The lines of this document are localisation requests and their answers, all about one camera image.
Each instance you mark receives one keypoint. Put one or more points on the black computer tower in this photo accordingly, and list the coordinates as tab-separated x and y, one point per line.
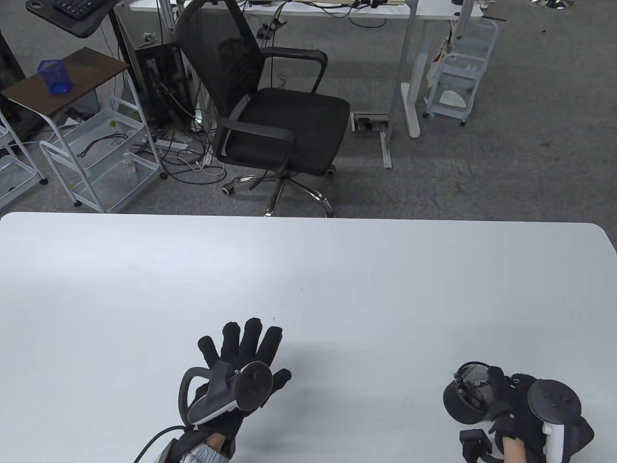
161	82

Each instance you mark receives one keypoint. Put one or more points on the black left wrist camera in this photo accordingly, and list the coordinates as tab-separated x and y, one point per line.
174	448

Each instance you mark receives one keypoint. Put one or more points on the black round device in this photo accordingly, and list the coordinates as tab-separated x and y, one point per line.
462	402

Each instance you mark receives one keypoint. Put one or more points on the person's left hand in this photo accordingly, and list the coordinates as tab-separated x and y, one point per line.
230	345

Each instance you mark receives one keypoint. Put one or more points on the person's right hand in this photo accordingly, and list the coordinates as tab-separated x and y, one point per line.
520	410

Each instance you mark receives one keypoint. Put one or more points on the white rolling utility cart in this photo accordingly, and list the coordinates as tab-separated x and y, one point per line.
475	62

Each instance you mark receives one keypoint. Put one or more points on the silver aluminium post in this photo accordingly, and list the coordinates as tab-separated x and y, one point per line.
466	17

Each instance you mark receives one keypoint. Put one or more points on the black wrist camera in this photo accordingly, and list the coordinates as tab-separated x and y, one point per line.
174	448
475	442

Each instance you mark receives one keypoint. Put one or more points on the black and white right-hand controller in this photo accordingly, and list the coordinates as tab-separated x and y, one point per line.
554	400

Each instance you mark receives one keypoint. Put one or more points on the person's left forearm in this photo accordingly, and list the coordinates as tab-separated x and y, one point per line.
212	451

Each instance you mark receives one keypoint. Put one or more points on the person's left thumb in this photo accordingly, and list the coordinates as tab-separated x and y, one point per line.
282	378

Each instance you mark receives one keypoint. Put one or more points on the person's right thumb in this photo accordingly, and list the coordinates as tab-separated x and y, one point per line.
500	424

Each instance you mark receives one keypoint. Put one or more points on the white cloth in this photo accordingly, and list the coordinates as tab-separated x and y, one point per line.
453	99

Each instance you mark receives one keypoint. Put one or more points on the brown top side table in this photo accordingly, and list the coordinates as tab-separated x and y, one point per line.
72	79

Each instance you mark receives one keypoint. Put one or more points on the person's right forearm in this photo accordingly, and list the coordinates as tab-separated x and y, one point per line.
513	452

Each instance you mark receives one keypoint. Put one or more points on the black keyboard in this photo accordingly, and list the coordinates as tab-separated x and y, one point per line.
77	6

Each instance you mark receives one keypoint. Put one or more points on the red and white hanging bag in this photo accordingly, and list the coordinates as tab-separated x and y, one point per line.
436	62

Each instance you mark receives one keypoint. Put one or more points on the small clear spray bottle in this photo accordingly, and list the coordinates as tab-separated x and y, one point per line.
129	166

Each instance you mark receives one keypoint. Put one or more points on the metal floor socket box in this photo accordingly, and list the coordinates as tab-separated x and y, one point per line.
370	122

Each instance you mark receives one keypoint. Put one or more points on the black and white left-hand controller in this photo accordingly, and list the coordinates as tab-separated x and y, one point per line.
236	386

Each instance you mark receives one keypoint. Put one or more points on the black mesh office chair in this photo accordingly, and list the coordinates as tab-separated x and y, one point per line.
284	120

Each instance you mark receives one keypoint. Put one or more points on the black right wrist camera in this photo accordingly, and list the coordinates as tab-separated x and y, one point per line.
475	442

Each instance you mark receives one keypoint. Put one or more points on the person's left little finger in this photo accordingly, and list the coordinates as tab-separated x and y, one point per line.
208	351

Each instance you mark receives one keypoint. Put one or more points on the person's left middle finger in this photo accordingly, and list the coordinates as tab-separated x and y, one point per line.
252	337

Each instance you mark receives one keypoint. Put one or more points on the blue mesh pen holder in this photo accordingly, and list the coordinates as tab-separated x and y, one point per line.
55	77

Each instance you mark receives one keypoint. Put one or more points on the white power strip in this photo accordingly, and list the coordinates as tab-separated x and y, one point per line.
166	144

